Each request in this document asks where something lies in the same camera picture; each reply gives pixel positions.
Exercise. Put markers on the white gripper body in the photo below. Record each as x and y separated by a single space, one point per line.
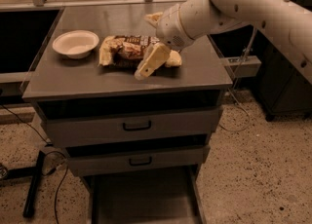
170 25

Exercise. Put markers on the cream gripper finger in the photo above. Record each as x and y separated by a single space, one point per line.
153 19
155 56

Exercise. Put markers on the brown chip bag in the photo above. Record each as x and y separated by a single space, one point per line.
124 51

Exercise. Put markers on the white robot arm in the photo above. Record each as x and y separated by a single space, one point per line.
285 24

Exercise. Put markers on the grey drawer cabinet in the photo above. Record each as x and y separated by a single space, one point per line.
61 89

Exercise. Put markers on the middle grey drawer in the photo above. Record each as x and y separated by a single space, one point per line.
164 158

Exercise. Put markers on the grey drawer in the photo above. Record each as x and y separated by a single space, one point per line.
164 158
83 132

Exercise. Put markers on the top grey drawer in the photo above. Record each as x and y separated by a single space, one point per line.
83 132

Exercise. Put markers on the open bottom drawer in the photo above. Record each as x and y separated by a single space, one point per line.
156 196

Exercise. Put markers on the white paper bowl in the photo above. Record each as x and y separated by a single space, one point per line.
76 44

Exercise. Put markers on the black floor stand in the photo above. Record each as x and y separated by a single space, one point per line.
34 173

